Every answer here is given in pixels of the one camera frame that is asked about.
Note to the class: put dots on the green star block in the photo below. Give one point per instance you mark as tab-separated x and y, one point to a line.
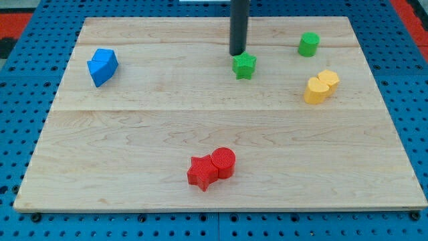
244	66

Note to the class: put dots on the red star block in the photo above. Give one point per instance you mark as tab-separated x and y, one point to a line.
202	172

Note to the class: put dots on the light wooden board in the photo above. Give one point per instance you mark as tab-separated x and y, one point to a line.
126	146

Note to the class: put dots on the red cylinder block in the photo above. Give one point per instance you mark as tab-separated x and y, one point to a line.
224	159

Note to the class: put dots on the yellow heart block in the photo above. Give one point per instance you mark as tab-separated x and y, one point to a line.
316	91

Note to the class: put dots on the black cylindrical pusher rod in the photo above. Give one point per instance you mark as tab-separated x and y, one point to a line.
239	13

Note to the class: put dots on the green cylinder block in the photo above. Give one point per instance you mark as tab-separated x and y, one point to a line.
308	44

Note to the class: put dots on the yellow hexagon block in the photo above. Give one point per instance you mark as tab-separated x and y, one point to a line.
330	78

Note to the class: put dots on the blue triangle block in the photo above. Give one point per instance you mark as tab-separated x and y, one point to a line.
99	73

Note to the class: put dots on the blue cube block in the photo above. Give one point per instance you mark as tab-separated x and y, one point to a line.
104	61

